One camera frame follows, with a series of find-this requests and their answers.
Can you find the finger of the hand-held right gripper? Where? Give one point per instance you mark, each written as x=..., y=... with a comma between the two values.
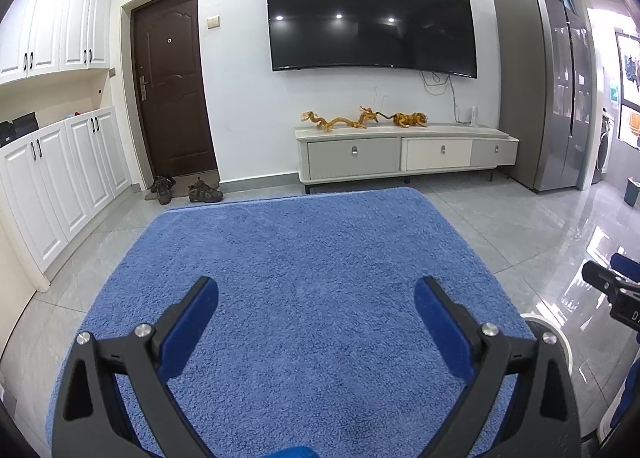
x=620, y=293

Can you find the dark framed window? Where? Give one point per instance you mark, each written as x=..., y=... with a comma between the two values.
x=629, y=88

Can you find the golden tiger figurine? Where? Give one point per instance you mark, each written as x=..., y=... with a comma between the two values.
x=407, y=119

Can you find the black bag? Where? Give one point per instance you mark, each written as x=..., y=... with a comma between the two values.
x=20, y=130

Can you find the dark brown door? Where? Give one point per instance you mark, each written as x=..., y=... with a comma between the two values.
x=170, y=88

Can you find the grey washing machine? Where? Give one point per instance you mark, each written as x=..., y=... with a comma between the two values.
x=601, y=148

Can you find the blue fluffy rug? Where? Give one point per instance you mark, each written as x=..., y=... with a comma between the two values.
x=300, y=263

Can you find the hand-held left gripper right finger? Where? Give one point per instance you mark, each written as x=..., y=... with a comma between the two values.
x=440, y=328

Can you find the beige wall switch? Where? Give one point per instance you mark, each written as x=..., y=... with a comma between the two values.
x=213, y=22

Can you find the white and grey television cabinet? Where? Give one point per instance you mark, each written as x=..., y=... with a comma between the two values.
x=350, y=158

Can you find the white upper cabinet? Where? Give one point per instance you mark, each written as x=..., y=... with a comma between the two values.
x=50, y=28

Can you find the white lower cabinet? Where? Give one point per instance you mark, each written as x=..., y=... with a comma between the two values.
x=50, y=188

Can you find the grey refrigerator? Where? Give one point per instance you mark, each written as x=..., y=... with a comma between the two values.
x=530, y=88

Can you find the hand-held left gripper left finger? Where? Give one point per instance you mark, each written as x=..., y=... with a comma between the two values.
x=192, y=323

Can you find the black wall television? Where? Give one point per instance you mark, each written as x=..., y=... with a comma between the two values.
x=370, y=13

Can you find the golden dragon figurine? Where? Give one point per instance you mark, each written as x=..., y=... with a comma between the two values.
x=340, y=122

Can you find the green waste bin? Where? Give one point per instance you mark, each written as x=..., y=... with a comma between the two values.
x=633, y=193

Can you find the brown hiking shoe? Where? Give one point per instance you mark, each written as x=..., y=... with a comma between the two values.
x=162, y=188
x=205, y=192

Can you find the white round waste bin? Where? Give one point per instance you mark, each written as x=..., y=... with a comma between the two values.
x=560, y=333

